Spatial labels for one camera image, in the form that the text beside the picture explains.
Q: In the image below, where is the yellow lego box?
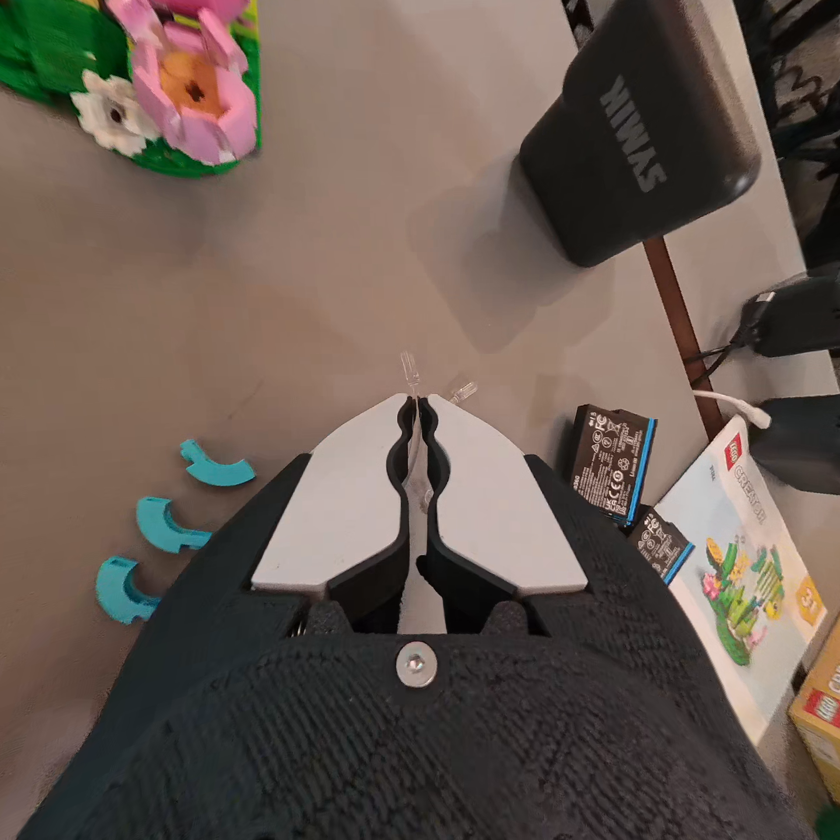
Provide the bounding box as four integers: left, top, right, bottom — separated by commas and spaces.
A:
787, 633, 840, 805

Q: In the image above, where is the lego instruction booklet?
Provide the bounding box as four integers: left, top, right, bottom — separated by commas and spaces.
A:
655, 415, 829, 746

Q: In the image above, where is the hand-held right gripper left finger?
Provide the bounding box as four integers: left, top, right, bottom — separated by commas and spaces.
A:
251, 392, 421, 634

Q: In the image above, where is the white cable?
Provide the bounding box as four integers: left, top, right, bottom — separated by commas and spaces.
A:
692, 388, 774, 429

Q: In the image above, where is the black battery charger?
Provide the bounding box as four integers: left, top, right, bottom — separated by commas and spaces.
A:
728, 272, 840, 358
748, 395, 840, 494

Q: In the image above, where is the lego flower model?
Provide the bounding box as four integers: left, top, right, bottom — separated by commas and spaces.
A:
0, 0, 263, 179

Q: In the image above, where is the black camera battery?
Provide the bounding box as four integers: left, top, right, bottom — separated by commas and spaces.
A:
625, 504, 697, 586
570, 403, 658, 528

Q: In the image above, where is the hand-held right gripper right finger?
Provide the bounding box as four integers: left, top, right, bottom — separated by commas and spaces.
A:
417, 392, 588, 634

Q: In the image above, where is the black cable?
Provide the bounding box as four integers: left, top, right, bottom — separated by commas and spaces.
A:
682, 341, 749, 388

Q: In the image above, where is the cluster of teal curved bricks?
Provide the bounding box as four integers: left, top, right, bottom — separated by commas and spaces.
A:
95, 438, 257, 624

